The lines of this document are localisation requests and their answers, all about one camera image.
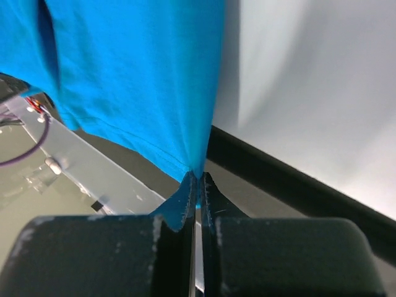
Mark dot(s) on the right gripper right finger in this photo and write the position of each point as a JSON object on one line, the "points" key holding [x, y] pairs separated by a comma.
{"points": [[246, 256]]}

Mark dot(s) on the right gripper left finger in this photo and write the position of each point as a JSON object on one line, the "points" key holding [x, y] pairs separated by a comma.
{"points": [[108, 255]]}

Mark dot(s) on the blue t shirt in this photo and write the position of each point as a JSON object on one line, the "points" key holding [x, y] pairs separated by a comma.
{"points": [[142, 74]]}

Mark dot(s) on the black table edge strip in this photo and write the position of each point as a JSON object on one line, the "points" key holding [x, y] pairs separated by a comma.
{"points": [[262, 186]]}

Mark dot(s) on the aluminium front rail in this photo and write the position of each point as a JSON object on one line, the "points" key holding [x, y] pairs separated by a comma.
{"points": [[113, 187]]}

